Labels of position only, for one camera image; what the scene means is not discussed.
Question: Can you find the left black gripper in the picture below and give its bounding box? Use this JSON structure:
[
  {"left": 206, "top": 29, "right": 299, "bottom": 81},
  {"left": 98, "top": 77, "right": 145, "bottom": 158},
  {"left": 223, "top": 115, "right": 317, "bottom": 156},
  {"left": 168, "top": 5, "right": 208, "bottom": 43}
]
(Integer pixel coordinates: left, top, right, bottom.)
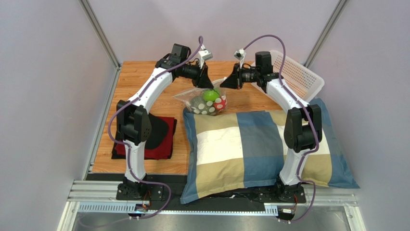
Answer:
[{"left": 181, "top": 61, "right": 215, "bottom": 90}]

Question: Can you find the bright green fake watermelon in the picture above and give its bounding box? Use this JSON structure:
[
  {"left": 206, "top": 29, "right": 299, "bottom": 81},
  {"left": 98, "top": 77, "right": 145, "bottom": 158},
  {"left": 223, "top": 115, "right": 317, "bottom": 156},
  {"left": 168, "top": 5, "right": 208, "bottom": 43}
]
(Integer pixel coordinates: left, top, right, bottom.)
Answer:
[{"left": 202, "top": 90, "right": 220, "bottom": 102}]

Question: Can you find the clear zip top bag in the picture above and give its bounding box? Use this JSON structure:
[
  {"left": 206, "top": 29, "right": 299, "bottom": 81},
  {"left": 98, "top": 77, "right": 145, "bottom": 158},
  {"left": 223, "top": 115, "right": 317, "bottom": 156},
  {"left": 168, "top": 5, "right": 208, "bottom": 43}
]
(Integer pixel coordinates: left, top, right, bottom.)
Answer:
[{"left": 173, "top": 78, "right": 228, "bottom": 116}]

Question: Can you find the red fake tomato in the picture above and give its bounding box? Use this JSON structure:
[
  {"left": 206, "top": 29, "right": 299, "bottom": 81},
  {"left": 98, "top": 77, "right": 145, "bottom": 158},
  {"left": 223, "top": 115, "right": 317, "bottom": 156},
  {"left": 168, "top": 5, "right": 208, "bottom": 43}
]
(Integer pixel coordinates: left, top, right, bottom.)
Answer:
[{"left": 213, "top": 96, "right": 227, "bottom": 111}]

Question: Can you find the dark green fake melon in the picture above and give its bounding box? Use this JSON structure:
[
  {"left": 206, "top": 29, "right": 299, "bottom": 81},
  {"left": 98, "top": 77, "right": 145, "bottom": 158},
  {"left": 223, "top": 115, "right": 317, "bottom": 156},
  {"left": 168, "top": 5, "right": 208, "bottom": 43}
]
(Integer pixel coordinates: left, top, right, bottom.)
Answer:
[{"left": 190, "top": 96, "right": 217, "bottom": 116}]

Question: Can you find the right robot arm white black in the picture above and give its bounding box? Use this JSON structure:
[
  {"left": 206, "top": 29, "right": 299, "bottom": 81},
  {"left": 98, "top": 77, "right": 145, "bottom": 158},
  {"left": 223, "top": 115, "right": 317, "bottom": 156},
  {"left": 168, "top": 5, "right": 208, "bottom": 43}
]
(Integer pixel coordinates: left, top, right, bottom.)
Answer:
[{"left": 220, "top": 50, "right": 322, "bottom": 202}]

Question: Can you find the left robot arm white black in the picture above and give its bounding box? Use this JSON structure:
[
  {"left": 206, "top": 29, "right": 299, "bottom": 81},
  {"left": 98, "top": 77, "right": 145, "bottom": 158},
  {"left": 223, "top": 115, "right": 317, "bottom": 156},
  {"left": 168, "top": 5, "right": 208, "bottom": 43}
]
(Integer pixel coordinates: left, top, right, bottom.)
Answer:
[{"left": 112, "top": 44, "right": 213, "bottom": 200}]

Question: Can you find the black baseball cap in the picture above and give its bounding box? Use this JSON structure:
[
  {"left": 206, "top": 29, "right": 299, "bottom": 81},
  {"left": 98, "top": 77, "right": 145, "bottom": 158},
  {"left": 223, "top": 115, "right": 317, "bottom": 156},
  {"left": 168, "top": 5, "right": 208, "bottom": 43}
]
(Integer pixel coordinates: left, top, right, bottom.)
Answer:
[{"left": 145, "top": 114, "right": 169, "bottom": 150}]

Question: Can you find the plaid pillow blue beige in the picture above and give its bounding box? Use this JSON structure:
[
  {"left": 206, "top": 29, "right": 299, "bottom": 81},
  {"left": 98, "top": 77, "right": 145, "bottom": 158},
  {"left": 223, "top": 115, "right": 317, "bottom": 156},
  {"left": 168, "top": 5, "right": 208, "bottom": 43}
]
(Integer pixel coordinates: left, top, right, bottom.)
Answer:
[{"left": 182, "top": 98, "right": 358, "bottom": 188}]

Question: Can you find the white plastic basket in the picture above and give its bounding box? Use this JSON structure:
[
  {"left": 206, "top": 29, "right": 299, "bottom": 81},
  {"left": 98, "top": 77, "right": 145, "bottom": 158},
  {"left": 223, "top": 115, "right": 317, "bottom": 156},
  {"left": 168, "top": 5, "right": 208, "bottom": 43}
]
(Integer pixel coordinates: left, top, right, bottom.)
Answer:
[{"left": 251, "top": 50, "right": 325, "bottom": 102}]

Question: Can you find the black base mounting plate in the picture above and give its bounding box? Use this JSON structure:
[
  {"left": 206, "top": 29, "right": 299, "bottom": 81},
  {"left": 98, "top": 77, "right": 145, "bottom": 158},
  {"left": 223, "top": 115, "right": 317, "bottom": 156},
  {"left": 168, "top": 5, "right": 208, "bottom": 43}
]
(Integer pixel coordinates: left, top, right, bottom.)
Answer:
[{"left": 86, "top": 173, "right": 306, "bottom": 212}]

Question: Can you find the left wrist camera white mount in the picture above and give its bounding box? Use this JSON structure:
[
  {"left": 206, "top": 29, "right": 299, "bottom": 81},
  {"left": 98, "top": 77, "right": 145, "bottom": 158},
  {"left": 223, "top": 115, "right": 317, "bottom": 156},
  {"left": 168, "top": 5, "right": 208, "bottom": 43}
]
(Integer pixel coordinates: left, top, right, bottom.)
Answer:
[{"left": 197, "top": 49, "right": 213, "bottom": 69}]

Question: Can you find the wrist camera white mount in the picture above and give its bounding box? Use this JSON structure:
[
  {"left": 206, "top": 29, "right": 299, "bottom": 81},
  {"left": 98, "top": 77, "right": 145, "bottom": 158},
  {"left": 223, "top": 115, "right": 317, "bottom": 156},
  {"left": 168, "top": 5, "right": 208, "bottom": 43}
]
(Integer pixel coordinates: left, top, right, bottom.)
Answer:
[
  {"left": 197, "top": 49, "right": 213, "bottom": 69},
  {"left": 233, "top": 49, "right": 246, "bottom": 68}
]

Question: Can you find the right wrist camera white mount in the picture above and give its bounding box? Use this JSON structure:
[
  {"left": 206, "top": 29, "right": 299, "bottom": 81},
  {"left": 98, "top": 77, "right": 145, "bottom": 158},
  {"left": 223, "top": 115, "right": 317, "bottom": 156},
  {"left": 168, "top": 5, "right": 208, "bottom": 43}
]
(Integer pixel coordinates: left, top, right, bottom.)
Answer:
[{"left": 233, "top": 49, "right": 246, "bottom": 68}]

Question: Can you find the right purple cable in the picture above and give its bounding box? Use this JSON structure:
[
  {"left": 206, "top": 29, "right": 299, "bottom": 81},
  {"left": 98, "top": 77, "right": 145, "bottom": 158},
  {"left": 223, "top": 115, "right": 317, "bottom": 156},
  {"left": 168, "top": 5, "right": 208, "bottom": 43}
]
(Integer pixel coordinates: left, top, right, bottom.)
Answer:
[{"left": 243, "top": 34, "right": 320, "bottom": 224}]

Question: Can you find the purple cable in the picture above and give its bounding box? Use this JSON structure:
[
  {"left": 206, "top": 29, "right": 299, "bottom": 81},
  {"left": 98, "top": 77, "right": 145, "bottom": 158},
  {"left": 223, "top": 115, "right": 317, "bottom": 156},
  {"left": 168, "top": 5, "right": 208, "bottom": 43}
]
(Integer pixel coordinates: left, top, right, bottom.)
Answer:
[
  {"left": 107, "top": 35, "right": 205, "bottom": 222},
  {"left": 243, "top": 34, "right": 320, "bottom": 224}
]

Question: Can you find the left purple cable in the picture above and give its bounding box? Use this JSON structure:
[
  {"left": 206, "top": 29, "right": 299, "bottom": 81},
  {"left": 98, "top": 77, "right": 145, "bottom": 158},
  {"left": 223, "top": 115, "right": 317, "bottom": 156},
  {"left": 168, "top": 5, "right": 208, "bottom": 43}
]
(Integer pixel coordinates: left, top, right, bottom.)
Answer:
[{"left": 107, "top": 35, "right": 205, "bottom": 222}]

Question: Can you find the right vertical aluminium post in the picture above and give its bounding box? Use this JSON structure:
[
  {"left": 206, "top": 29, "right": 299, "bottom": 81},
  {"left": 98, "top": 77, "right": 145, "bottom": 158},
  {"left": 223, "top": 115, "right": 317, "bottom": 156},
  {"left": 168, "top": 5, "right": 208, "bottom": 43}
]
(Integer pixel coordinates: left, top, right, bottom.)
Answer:
[{"left": 304, "top": 0, "right": 350, "bottom": 68}]

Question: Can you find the vertical aluminium post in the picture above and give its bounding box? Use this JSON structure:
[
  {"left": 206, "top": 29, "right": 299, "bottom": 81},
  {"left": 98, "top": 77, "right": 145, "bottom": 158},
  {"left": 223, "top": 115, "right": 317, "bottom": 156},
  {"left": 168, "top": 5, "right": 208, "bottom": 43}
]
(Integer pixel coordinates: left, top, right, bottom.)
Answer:
[
  {"left": 78, "top": 0, "right": 121, "bottom": 70},
  {"left": 304, "top": 0, "right": 350, "bottom": 68}
]

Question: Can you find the left vertical aluminium post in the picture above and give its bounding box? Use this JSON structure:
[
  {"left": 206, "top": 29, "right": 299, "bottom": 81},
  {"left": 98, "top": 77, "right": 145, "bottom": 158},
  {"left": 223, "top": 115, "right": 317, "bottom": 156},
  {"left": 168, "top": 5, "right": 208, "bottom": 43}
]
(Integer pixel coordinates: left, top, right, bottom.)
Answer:
[{"left": 78, "top": 0, "right": 121, "bottom": 70}]

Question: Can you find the aluminium frame rail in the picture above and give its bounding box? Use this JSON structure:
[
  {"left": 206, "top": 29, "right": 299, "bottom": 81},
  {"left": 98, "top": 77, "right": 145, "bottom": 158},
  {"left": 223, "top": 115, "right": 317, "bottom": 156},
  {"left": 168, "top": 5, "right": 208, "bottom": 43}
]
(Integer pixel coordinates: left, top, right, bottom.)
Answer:
[{"left": 57, "top": 175, "right": 366, "bottom": 231}]

